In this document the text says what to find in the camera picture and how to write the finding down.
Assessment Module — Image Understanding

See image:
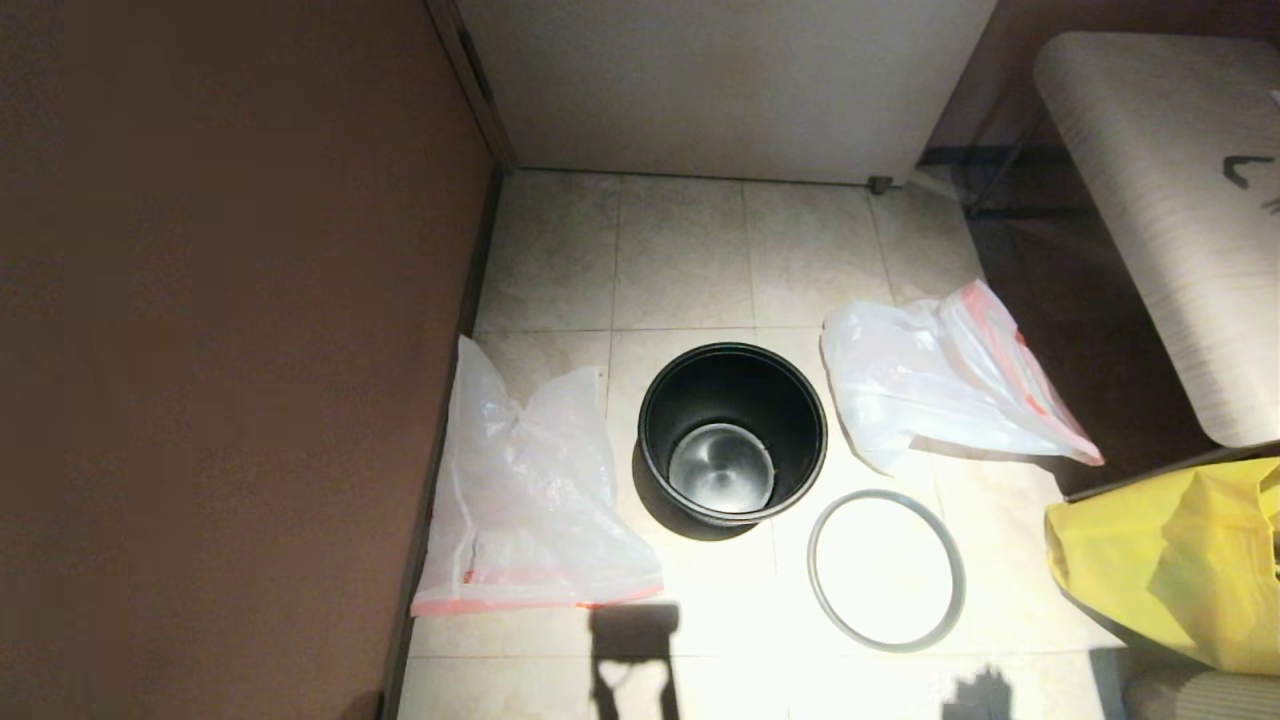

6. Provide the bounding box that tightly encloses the white plastic bag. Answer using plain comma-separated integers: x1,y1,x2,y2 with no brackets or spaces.
820,278,1106,476
412,335,666,618

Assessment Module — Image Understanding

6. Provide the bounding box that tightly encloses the grey bin ring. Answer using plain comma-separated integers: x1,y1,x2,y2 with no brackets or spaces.
808,489,967,653

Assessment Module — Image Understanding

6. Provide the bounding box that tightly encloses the black trash bin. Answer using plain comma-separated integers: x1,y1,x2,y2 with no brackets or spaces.
637,342,829,528

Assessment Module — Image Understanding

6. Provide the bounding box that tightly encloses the yellow plastic bag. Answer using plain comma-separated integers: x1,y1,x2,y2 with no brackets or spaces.
1045,458,1280,676

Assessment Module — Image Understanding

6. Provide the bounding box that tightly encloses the white door panel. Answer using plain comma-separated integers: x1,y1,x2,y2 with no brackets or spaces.
455,0,1001,188

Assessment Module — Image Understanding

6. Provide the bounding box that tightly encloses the beige wood-grain table top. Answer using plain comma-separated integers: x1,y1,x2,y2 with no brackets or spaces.
1032,33,1280,448

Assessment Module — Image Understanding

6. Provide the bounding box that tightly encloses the dark door frame post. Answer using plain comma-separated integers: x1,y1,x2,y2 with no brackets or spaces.
428,0,518,171

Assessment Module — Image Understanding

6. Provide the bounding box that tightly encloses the black metal table frame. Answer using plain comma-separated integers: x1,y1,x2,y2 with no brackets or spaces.
920,100,1111,223

